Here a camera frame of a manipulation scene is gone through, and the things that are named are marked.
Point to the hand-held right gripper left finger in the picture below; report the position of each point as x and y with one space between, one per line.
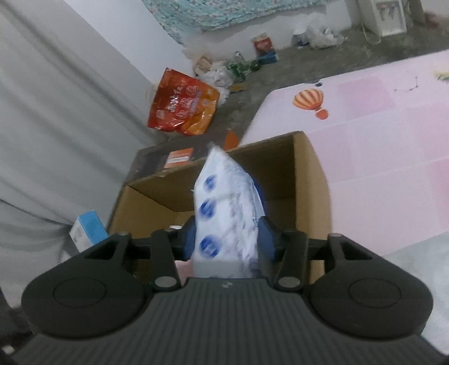
188 242

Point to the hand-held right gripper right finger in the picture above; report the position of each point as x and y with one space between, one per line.
265 242

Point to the white blue-dotted tissue packet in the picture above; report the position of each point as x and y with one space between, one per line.
224 224

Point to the brown cardboard box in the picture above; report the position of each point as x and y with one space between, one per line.
308 196

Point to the dark box with orange label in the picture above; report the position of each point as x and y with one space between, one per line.
151 163

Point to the small light blue box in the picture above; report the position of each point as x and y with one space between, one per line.
87 230

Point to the orange snack bag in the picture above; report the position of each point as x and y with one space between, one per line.
182 105

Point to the pale blanket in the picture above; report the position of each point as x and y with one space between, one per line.
421 280

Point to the white crumpled plastic bags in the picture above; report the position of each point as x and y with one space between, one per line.
214 75

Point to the green glass bottles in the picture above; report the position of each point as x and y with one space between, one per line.
242 68

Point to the grey cloth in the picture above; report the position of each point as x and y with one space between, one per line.
52 123

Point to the red canister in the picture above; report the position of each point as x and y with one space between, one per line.
263 44

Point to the clear plastic bag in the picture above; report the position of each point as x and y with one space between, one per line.
319 33

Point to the blue floral cloth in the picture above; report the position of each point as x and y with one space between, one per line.
228 14

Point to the patterned picture frame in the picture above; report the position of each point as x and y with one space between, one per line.
391 15

